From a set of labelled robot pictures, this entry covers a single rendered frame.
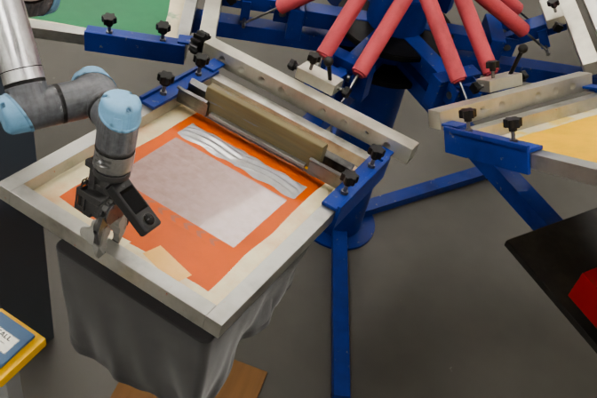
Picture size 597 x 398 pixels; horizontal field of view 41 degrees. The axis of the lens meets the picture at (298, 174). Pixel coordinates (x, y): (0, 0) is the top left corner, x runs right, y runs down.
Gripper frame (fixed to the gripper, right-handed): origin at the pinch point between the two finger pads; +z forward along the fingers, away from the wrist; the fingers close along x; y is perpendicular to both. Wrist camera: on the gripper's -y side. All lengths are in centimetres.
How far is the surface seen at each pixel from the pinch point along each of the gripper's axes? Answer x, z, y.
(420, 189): -195, 78, -21
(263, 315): -43, 38, -21
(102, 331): -13.8, 42.6, 7.9
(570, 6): -169, -30, -47
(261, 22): -122, 2, 38
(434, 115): -88, -14, -35
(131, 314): -10.5, 26.7, -1.6
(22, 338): 13.6, 22.1, 8.5
